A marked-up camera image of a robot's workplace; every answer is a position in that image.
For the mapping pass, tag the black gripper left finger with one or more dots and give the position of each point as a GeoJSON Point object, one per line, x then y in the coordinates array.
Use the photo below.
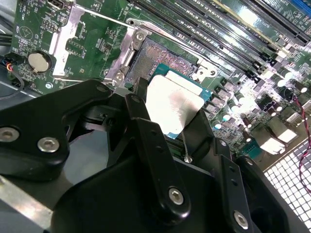
{"type": "Point", "coordinates": [29, 116]}

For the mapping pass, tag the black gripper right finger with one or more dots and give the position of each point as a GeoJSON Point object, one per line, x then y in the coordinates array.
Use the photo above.
{"type": "Point", "coordinates": [227, 184]}

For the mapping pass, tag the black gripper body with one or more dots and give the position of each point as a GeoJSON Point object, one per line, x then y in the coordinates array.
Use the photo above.
{"type": "Point", "coordinates": [109, 206]}

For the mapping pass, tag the metal socket cover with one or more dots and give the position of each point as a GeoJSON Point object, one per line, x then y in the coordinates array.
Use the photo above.
{"type": "Point", "coordinates": [59, 53]}

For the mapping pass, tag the silver CPU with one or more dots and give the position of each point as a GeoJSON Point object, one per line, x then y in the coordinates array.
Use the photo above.
{"type": "Point", "coordinates": [170, 104]}

